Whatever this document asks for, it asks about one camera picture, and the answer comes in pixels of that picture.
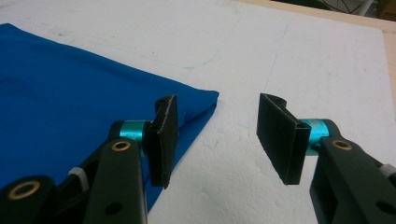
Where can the blue t-shirt with white print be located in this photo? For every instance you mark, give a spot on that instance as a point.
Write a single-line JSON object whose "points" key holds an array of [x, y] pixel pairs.
{"points": [[62, 102]]}

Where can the white foam mat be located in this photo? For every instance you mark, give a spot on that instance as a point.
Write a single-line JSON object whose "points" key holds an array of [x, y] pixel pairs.
{"points": [[249, 56]]}

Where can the light wooden table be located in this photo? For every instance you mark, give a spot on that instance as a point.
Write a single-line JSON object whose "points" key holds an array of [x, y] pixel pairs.
{"points": [[389, 46]]}

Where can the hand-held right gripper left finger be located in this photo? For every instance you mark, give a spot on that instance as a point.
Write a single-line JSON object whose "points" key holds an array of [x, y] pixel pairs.
{"points": [[163, 143]]}

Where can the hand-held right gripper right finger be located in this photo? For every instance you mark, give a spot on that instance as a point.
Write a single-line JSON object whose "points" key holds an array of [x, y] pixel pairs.
{"points": [[280, 137]]}

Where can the large cardboard box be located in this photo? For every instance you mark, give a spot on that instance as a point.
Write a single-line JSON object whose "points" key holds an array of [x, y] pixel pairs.
{"points": [[388, 9]]}

